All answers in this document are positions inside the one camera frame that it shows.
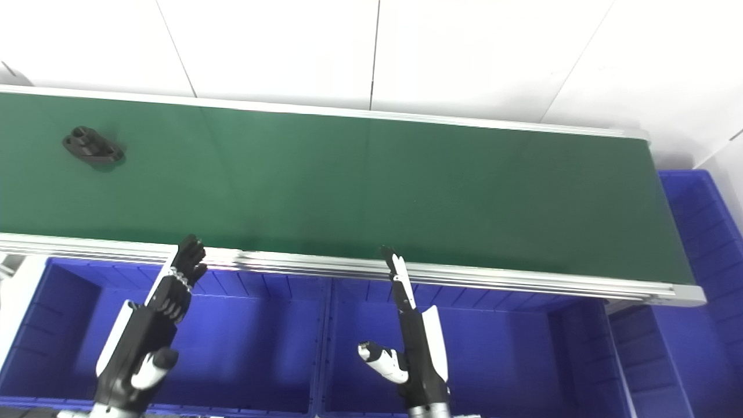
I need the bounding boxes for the white conveyor stand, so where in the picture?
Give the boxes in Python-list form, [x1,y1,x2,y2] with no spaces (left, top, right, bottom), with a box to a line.
[0,253,48,363]

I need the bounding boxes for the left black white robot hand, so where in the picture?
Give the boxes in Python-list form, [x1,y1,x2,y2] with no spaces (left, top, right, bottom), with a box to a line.
[93,234,208,415]

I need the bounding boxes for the black flanged machine part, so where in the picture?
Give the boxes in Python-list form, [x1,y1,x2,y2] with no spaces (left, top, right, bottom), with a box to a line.
[62,126,125,167]

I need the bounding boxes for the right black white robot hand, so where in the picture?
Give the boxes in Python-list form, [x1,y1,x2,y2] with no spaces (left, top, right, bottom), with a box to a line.
[357,246,452,410]

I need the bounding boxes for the grey conveyor end housing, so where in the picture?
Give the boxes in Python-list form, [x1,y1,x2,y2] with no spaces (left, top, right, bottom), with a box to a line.
[0,61,34,88]

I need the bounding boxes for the blue plastic bin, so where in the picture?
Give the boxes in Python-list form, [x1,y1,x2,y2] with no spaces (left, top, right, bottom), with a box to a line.
[0,257,331,416]
[607,170,743,418]
[316,276,634,418]

